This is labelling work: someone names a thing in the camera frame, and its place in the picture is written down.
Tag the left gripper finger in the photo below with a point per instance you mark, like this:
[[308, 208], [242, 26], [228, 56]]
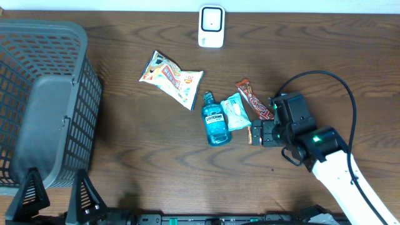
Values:
[[85, 206], [29, 199]]

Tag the blue Listerine mouthwash bottle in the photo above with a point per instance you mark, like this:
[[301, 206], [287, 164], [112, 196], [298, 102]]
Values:
[[214, 121]]

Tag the orange chocolate bar wrapper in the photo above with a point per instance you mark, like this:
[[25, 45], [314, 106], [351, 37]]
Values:
[[248, 94]]

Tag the grey plastic basket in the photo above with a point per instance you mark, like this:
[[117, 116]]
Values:
[[50, 97]]

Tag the small orange snack packet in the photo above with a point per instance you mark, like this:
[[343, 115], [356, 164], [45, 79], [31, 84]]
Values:
[[250, 138]]

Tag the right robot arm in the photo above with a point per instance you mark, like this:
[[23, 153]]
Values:
[[325, 154]]

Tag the white barcode scanner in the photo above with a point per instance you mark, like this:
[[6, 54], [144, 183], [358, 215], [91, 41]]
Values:
[[211, 26]]

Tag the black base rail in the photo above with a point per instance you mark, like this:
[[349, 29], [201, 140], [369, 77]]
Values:
[[157, 219]]

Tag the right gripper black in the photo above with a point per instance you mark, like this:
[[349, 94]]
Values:
[[266, 139]]

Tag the yellow snack chip bag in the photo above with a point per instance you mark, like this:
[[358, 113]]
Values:
[[165, 74]]

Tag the mint green snack packet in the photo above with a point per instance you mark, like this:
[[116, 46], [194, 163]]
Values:
[[235, 112]]

